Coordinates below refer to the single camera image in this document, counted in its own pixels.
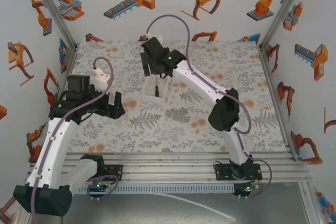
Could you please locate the small white bin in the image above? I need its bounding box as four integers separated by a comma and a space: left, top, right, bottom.
142, 76, 170, 103

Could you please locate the floral patterned table mat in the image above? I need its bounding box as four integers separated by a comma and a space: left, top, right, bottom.
65, 40, 287, 154

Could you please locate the circuit board with green light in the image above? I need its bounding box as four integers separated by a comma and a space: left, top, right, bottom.
237, 184, 257, 196
88, 181, 109, 196

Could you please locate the thin white tube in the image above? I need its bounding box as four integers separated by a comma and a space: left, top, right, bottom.
154, 192, 236, 221

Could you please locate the aluminium side table rail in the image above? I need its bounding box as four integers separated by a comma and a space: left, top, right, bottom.
258, 48, 299, 162
60, 45, 79, 83

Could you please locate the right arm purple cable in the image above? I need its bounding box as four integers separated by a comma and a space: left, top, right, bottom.
145, 14, 274, 198

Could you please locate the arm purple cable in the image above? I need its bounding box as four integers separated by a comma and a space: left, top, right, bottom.
145, 14, 274, 198
30, 56, 115, 224

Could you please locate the thin purple board cable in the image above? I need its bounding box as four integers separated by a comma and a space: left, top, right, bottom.
86, 174, 120, 199

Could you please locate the aluminium front table rail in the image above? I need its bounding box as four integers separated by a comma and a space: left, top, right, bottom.
28, 152, 308, 183

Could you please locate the white slotted cable duct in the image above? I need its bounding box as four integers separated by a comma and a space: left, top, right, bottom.
78, 183, 235, 194

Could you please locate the aluminium frame post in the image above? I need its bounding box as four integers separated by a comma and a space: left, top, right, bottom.
258, 0, 313, 50
26, 0, 79, 49

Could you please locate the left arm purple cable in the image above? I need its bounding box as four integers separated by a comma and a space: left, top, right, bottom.
30, 56, 115, 224

